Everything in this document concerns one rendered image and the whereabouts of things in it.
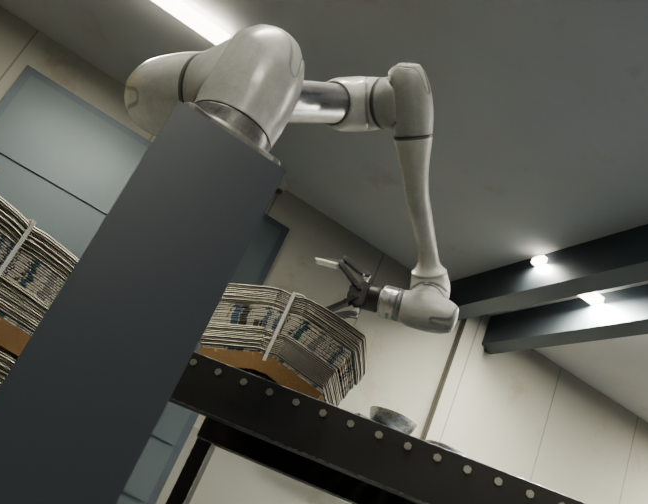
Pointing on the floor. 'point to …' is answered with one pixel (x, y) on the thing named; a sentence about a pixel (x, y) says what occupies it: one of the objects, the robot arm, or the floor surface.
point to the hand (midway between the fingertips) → (311, 281)
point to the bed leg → (191, 472)
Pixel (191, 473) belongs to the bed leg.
